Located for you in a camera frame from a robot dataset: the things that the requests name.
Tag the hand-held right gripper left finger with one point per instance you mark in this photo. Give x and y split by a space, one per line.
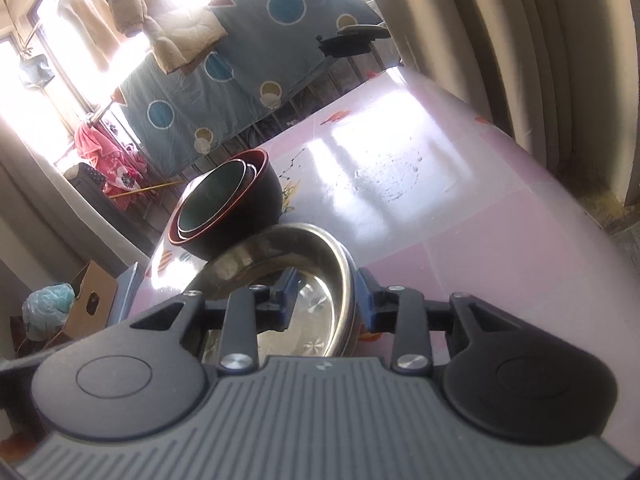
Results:
289 292

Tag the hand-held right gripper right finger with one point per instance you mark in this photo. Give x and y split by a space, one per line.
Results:
365 302

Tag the stainless steel plate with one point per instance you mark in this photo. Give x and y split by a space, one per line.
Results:
237 260
310 305

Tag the red and black bowl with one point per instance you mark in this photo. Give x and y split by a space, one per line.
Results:
242 222

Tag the small green ceramic bowl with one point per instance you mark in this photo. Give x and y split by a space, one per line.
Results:
212 200

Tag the light green ceramic bowl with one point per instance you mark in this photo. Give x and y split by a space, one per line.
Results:
252 175

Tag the pink printed tablecloth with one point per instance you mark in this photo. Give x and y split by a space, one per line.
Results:
475 235

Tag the blue-grey board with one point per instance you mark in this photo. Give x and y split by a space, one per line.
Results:
127 295

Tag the yellow stick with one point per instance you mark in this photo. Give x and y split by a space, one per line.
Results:
145 190

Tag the cardboard box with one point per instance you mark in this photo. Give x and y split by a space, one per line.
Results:
95 305

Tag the pink and red clothing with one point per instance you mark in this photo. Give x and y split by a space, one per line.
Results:
107 160

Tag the light green plastic bag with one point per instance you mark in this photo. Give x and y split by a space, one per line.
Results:
47 305

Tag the black office chair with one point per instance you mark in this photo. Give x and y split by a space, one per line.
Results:
350 45

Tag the blue blanket with circles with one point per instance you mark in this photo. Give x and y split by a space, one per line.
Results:
240 35

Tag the grey curtain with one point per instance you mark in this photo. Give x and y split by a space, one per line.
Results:
40 210

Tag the beige quilt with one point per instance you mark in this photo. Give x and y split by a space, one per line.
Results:
185 40

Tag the beige curtain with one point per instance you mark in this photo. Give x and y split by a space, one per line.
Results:
525 60

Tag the hanging teal cloth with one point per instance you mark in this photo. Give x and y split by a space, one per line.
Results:
35 72

